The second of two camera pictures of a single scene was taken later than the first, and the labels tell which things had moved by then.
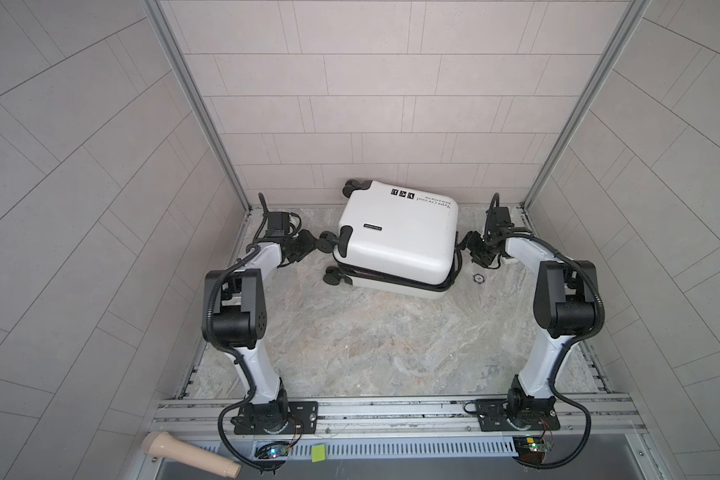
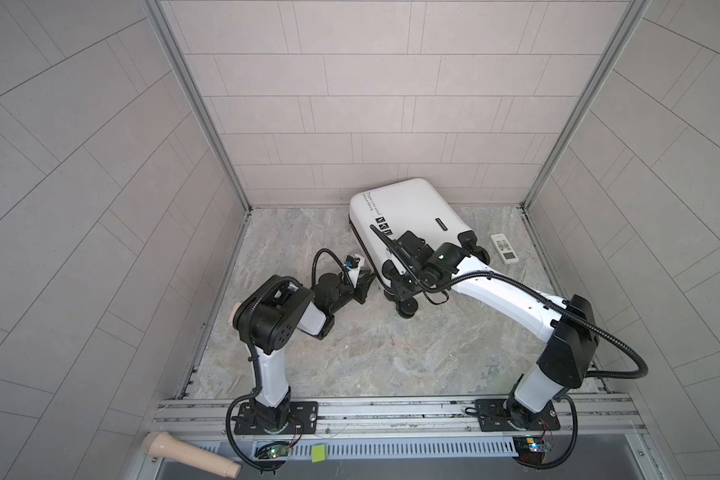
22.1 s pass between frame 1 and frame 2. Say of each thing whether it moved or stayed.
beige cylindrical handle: stayed
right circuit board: stayed
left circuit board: stayed
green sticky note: stayed
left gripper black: moved
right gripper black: moved
